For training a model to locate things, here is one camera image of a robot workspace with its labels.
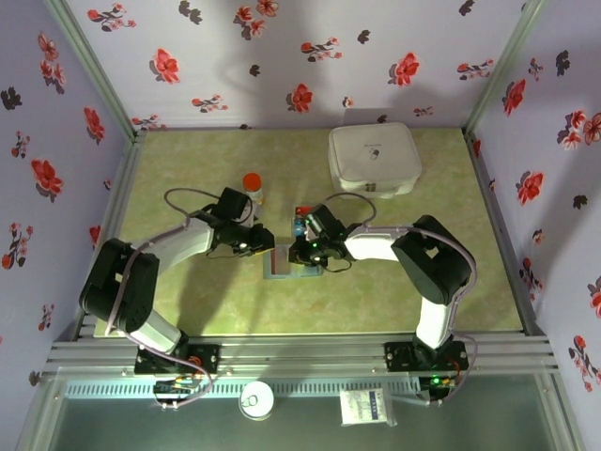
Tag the blue credit card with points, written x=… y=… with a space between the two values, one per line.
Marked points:
x=299 y=228

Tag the green leather card holder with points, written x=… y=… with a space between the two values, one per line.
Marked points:
x=310 y=275

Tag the red credit card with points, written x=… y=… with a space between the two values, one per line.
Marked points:
x=304 y=210

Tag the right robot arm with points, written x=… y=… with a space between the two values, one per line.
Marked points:
x=432 y=260

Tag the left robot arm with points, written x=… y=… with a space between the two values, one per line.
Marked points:
x=180 y=244

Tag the orange white bottle red cap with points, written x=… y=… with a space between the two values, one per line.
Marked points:
x=252 y=185

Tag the white zippered pouch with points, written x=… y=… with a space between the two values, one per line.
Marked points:
x=373 y=157

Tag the perforated metal strip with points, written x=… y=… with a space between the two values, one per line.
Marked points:
x=305 y=389

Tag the silver tin can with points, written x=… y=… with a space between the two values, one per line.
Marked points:
x=257 y=399

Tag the white printed packet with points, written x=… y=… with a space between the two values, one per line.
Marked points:
x=368 y=406

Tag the aluminium frame front rail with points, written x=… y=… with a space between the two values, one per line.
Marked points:
x=300 y=354

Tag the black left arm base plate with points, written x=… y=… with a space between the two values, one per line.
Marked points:
x=206 y=359

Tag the aluminium frame side rail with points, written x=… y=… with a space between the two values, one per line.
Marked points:
x=500 y=225
x=117 y=211

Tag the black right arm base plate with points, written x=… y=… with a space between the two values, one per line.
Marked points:
x=399 y=357

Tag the aluminium frame post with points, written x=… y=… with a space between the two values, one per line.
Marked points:
x=504 y=66
x=94 y=66

